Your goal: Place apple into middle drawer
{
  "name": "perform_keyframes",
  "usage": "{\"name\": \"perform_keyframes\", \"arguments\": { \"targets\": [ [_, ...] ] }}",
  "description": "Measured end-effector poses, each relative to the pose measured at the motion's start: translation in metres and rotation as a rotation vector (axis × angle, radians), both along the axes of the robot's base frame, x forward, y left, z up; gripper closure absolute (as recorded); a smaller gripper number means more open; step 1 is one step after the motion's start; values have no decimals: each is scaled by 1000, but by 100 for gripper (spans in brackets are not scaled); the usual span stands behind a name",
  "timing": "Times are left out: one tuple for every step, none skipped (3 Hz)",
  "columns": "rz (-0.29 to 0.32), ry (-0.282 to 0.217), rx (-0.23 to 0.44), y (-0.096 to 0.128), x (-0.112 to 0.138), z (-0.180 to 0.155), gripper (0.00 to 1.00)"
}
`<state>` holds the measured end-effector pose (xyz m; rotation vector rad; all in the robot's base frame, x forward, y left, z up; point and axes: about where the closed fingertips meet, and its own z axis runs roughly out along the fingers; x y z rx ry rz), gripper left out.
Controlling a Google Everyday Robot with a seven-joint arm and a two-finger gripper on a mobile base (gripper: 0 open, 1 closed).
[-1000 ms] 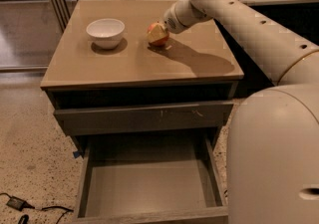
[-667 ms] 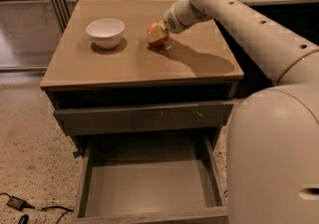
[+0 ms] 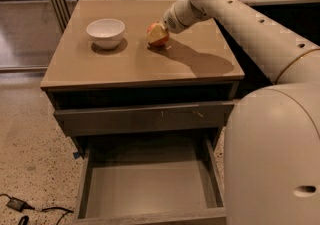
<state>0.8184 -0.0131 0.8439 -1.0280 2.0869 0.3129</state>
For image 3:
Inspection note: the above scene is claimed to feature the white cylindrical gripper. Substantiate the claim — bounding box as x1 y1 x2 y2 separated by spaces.
145 0 212 45

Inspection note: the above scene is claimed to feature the red apple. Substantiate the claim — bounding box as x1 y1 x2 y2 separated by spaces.
146 22 170 48

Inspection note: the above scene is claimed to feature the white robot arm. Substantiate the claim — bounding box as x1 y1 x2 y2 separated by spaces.
160 0 320 225

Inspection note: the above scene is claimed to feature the grey wooden drawer cabinet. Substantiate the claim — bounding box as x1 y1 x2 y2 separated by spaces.
40 0 245 225

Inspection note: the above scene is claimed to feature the closed grey top drawer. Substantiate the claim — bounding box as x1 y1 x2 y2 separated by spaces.
54 101 234 137

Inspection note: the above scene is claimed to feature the open grey middle drawer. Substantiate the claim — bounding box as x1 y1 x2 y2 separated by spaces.
72 130 226 225

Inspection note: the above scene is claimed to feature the white ceramic bowl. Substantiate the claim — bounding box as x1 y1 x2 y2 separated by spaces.
86 18 125 49

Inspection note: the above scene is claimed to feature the blue tape piece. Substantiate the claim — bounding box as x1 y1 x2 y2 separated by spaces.
73 152 81 160

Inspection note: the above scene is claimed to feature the black power adapter with cable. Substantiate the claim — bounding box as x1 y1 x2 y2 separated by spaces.
0 193 74 225

